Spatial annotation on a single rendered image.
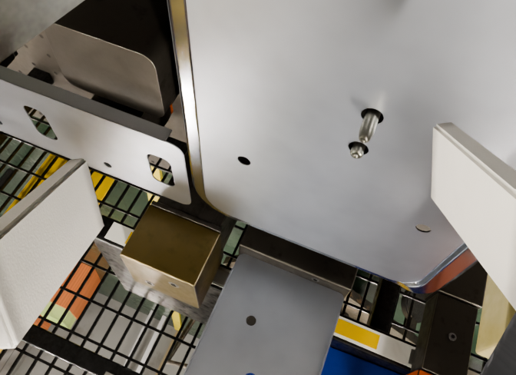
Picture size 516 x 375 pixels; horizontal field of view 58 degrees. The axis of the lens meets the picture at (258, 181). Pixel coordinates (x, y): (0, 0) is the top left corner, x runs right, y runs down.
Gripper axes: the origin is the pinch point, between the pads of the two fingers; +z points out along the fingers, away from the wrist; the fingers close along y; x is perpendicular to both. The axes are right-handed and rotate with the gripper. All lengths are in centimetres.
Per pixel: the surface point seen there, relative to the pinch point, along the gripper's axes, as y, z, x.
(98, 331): -317, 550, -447
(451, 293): 16.8, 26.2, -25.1
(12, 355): -424, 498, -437
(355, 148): 5.0, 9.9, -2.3
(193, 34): -3.2, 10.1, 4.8
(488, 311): 12.3, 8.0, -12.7
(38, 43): -44, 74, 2
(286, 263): -0.2, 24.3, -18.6
